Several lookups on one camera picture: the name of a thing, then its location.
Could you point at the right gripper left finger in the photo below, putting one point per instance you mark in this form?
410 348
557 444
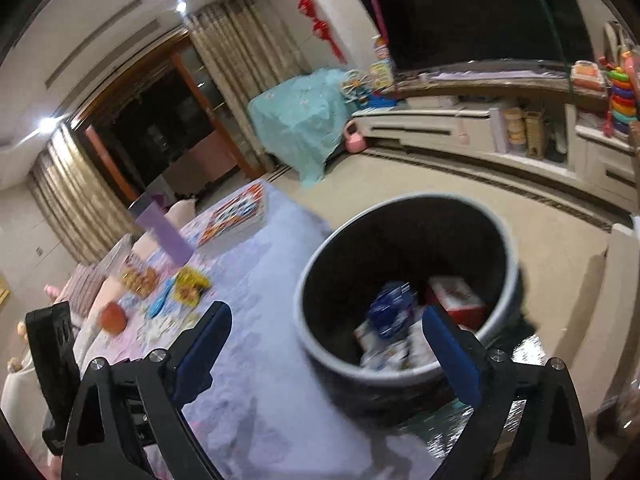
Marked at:
169 379

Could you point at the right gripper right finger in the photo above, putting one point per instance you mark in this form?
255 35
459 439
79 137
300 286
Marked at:
486 384

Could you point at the blue bottle shaped pouch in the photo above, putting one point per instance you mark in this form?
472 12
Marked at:
157 305

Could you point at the red white cigarette box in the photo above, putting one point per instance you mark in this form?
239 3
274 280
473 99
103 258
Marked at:
459 300

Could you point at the yellow snack bag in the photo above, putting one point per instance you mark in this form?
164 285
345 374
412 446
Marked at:
189 286

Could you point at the blue plastic wrapper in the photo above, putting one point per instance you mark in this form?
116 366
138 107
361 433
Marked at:
392 312

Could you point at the white round trash bin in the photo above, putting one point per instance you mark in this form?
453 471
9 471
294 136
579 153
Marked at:
406 240

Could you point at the beige sofa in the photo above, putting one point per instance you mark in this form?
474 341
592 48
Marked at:
39 390

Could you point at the orange fruit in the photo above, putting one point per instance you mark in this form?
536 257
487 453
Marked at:
113 319

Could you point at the floral blue tablecloth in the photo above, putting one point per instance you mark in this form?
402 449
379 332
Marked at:
266 415

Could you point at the clear plastic snack jar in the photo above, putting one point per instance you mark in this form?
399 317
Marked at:
136 275

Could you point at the striped brown curtain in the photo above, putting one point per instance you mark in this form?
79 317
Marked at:
83 211

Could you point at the purple tumbler cup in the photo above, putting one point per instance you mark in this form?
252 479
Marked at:
148 216

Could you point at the stack of children's books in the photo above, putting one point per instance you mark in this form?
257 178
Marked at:
235 221

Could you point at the white tv cabinet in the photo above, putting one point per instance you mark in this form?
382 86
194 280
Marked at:
561 149

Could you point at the pink kettlebell toy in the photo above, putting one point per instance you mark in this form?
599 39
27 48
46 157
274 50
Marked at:
354 140

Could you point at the teal cloth covered furniture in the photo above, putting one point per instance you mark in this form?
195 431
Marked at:
301 121

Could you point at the ferris wheel toy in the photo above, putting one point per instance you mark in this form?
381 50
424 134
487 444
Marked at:
356 86

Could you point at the black television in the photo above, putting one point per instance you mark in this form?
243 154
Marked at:
426 34

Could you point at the rainbow stacking ring toy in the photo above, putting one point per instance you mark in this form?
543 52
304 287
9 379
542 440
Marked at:
623 93

